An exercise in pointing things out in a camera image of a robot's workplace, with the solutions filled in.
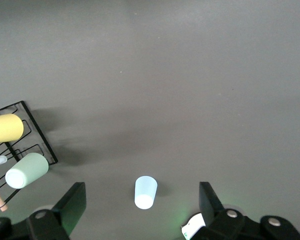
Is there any dark grey table mat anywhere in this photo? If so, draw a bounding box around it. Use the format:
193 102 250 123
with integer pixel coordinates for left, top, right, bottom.
0 0 300 240

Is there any yellow plastic cup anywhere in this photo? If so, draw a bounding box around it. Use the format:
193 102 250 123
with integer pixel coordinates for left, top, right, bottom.
0 113 25 145

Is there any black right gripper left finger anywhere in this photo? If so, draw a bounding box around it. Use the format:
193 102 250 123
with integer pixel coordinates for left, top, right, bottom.
26 181 87 240

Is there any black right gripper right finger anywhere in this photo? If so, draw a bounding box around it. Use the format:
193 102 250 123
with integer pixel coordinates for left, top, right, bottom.
197 181 246 240

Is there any light blue plastic cup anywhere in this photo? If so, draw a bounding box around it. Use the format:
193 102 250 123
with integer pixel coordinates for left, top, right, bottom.
134 175 159 210

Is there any black wire cup holder rack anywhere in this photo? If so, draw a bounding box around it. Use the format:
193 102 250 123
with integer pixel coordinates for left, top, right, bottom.
0 100 59 213

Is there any pale green plastic cup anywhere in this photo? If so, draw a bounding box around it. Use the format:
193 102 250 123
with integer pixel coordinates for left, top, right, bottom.
4 152 50 190

